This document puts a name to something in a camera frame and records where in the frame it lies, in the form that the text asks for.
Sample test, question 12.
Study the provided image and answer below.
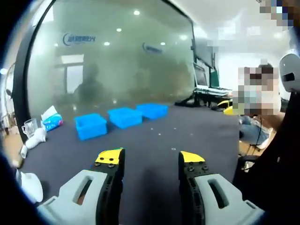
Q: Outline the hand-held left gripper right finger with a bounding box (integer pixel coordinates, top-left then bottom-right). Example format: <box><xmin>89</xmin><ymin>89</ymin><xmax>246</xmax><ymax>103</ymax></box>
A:
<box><xmin>178</xmin><ymin>151</ymin><xmax>265</xmax><ymax>225</ymax></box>

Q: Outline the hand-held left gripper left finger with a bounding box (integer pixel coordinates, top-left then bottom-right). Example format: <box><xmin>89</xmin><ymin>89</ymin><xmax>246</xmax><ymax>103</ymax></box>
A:
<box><xmin>37</xmin><ymin>147</ymin><xmax>126</xmax><ymax>225</ymax></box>

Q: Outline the blue plastic bin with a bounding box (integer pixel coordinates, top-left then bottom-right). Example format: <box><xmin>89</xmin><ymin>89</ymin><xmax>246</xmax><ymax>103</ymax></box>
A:
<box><xmin>74</xmin><ymin>113</ymin><xmax>108</xmax><ymax>141</ymax></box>
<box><xmin>135</xmin><ymin>103</ymin><xmax>169</xmax><ymax>120</ymax></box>
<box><xmin>107</xmin><ymin>107</ymin><xmax>143</xmax><ymax>129</ymax></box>

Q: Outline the open laptop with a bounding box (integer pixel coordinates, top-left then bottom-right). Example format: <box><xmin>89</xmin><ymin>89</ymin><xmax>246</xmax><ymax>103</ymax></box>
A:
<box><xmin>193</xmin><ymin>62</ymin><xmax>233</xmax><ymax>96</ymax></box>

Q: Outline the white plastic bag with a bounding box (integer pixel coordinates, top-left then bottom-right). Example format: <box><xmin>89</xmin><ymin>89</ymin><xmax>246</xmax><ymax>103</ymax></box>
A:
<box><xmin>16</xmin><ymin>172</ymin><xmax>44</xmax><ymax>203</ymax></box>

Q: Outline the person's black clothed torso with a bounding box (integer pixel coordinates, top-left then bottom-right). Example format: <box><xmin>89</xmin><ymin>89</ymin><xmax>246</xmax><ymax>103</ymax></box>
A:
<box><xmin>234</xmin><ymin>91</ymin><xmax>300</xmax><ymax>211</ymax></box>

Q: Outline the white worn device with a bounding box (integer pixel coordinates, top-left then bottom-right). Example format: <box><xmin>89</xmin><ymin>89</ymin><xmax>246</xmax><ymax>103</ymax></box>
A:
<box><xmin>278</xmin><ymin>49</ymin><xmax>300</xmax><ymax>92</ymax></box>

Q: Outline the white cloth roll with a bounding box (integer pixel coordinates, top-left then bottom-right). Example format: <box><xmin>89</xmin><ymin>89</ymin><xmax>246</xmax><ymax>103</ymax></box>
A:
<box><xmin>20</xmin><ymin>128</ymin><xmax>47</xmax><ymax>158</ymax></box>

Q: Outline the blue tissue pack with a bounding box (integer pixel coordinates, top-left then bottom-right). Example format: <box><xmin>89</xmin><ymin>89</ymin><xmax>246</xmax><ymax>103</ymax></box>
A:
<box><xmin>41</xmin><ymin>105</ymin><xmax>64</xmax><ymax>131</ymax></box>

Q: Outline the clear glass mug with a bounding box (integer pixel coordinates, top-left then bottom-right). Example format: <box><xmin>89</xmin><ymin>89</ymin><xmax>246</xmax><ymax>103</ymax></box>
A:
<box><xmin>21</xmin><ymin>118</ymin><xmax>39</xmax><ymax>139</ymax></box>

